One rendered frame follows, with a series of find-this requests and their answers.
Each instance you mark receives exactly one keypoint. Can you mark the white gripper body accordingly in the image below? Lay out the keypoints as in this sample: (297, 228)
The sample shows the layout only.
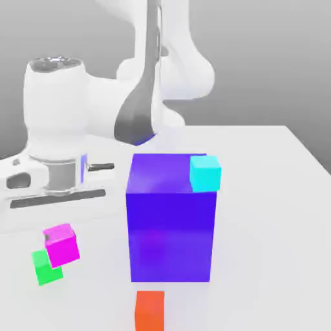
(57, 199)

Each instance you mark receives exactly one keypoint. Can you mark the small magenta cube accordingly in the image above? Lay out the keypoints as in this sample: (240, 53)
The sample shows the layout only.
(63, 250)

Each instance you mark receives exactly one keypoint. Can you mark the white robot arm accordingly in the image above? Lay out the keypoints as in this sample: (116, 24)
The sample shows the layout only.
(57, 108)

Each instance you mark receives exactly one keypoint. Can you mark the small green cube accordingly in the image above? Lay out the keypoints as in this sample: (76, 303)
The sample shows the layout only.
(47, 275)

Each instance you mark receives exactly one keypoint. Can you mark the small orange cube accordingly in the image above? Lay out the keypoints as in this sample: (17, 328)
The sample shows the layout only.
(150, 313)

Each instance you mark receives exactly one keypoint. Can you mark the small cyan cube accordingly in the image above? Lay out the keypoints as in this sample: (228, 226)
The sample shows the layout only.
(205, 175)

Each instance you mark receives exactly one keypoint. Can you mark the large purple box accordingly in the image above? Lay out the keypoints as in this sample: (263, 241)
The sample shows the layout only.
(170, 232)

